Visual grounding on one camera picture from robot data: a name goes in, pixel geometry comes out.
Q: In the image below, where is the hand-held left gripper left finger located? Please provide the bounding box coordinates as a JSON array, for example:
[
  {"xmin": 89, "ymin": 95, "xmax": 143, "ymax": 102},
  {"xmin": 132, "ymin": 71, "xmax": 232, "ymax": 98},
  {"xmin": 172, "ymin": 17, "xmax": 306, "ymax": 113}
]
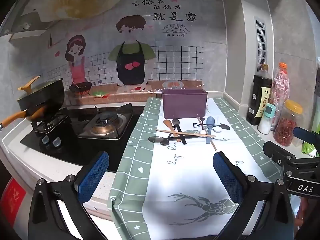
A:
[{"xmin": 28, "ymin": 151, "xmax": 110, "ymax": 240}]

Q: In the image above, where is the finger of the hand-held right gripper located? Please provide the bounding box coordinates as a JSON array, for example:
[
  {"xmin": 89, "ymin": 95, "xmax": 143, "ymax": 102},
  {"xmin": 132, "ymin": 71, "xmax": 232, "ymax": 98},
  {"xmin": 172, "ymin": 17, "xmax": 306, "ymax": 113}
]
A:
[
  {"xmin": 263, "ymin": 141, "xmax": 320, "ymax": 177},
  {"xmin": 293, "ymin": 127, "xmax": 320, "ymax": 146}
]

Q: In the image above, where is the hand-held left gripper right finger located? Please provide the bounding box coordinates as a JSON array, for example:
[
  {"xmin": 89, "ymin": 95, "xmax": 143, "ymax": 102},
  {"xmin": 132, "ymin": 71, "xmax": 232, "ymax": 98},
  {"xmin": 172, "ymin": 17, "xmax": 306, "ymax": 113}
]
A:
[{"xmin": 213, "ymin": 151, "xmax": 295, "ymax": 240}]

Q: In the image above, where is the wooden chopstick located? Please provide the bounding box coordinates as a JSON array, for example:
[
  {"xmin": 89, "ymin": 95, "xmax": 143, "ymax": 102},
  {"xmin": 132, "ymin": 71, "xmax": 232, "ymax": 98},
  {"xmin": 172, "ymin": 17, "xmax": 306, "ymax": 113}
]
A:
[
  {"xmin": 156, "ymin": 129, "xmax": 216, "ymax": 138},
  {"xmin": 197, "ymin": 117, "xmax": 217, "ymax": 151}
]

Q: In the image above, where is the blue rice spoon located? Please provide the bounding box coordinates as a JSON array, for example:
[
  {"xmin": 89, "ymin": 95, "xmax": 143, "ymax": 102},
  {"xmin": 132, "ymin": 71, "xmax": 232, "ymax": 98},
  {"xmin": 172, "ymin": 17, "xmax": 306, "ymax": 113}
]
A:
[{"xmin": 206, "ymin": 116, "xmax": 215, "ymax": 144}]

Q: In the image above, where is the large black spoon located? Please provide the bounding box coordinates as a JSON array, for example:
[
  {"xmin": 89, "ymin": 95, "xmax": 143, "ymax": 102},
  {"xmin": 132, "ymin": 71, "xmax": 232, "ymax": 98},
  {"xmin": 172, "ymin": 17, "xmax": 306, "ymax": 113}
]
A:
[{"xmin": 148, "ymin": 130, "xmax": 193, "ymax": 143}]

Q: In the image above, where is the wooden spoon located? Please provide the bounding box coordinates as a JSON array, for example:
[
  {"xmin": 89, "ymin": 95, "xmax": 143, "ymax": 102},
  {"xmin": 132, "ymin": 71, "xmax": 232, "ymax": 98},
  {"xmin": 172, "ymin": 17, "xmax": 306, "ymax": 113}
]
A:
[{"xmin": 163, "ymin": 119, "xmax": 182, "ymax": 142}]

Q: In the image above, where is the purple utensil container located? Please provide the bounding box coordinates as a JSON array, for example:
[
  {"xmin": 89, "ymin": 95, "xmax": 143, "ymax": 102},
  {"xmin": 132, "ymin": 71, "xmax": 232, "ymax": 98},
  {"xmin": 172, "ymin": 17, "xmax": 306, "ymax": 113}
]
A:
[{"xmin": 161, "ymin": 88, "xmax": 209, "ymax": 120}]

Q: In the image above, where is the person's right hand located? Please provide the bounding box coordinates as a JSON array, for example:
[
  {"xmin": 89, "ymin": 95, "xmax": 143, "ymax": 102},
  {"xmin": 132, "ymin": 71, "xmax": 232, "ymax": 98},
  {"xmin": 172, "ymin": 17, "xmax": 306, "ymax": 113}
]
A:
[{"xmin": 296, "ymin": 197, "xmax": 310, "ymax": 229}]

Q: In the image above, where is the green plastic bag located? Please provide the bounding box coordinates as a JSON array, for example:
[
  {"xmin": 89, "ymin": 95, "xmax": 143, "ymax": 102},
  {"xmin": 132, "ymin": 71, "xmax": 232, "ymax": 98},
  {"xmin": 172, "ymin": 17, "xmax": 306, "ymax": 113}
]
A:
[{"xmin": 301, "ymin": 140, "xmax": 320, "ymax": 158}]

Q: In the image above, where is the yellow-lidded chili jar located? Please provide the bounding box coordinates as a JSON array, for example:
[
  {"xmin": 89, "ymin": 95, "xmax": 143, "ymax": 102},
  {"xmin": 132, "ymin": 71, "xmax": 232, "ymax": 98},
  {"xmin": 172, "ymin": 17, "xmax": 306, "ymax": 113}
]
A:
[{"xmin": 273, "ymin": 99, "xmax": 304, "ymax": 147}]

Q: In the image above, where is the teal-capped salt shaker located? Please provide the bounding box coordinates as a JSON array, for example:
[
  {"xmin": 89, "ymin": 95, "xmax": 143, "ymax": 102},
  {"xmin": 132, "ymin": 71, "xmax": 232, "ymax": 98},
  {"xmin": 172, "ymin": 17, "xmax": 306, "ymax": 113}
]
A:
[{"xmin": 257, "ymin": 103, "xmax": 276, "ymax": 135}]

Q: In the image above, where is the black gas stove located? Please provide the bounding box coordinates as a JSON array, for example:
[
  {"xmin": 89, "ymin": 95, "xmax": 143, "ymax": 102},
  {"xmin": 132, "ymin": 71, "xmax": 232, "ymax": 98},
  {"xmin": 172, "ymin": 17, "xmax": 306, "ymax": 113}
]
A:
[{"xmin": 20, "ymin": 102, "xmax": 144, "ymax": 173}]

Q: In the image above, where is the orange-capped chili bottle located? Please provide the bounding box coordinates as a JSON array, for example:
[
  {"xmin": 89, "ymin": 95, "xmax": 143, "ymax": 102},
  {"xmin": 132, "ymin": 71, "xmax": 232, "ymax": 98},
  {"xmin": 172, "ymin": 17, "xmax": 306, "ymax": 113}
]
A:
[{"xmin": 271, "ymin": 62, "xmax": 290, "ymax": 131}]

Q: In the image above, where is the green checked deer tablecloth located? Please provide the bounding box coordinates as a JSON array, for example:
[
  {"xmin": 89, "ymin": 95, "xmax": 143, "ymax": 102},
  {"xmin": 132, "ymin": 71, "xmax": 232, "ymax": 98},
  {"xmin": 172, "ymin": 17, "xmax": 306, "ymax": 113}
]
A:
[{"xmin": 107, "ymin": 96, "xmax": 283, "ymax": 240}]

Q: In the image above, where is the dark soy sauce bottle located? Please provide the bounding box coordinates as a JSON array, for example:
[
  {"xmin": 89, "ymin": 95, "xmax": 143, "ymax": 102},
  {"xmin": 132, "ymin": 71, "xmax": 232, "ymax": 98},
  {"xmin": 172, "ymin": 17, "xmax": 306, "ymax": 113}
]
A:
[{"xmin": 246, "ymin": 64, "xmax": 273, "ymax": 126}]

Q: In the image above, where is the red paper label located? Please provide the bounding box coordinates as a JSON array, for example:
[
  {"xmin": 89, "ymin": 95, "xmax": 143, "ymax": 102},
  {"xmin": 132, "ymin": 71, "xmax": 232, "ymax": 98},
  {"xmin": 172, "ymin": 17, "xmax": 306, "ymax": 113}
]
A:
[{"xmin": 0, "ymin": 177, "xmax": 27, "ymax": 228}]

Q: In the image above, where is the black pot with lid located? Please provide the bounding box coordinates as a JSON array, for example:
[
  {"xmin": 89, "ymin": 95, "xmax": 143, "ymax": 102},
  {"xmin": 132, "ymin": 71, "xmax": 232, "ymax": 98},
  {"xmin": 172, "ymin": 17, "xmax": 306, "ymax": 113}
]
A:
[{"xmin": 17, "ymin": 76, "xmax": 66, "ymax": 111}]

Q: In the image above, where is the white vent grille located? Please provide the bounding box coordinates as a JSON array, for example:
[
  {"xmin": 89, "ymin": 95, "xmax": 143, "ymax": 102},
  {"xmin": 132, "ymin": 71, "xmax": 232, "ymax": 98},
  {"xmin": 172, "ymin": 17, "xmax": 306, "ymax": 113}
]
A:
[{"xmin": 254, "ymin": 16, "xmax": 268, "ymax": 74}]

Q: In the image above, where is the range hood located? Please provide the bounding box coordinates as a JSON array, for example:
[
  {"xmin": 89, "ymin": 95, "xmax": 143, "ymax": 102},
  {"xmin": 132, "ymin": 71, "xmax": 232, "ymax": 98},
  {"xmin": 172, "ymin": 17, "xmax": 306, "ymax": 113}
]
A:
[{"xmin": 0, "ymin": 0, "xmax": 125, "ymax": 42}]

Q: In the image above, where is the orange-handled frying pan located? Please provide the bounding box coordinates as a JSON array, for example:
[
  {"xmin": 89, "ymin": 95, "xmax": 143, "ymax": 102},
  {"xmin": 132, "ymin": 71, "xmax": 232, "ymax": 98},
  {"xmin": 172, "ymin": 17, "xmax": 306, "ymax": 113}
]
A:
[{"xmin": 0, "ymin": 105, "xmax": 59, "ymax": 131}]

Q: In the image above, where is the cartoon couple wall poster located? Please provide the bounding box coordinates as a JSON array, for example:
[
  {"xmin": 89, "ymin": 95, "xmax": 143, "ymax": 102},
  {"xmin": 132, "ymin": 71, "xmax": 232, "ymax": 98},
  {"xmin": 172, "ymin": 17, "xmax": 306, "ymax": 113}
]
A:
[{"xmin": 42, "ymin": 0, "xmax": 225, "ymax": 108}]

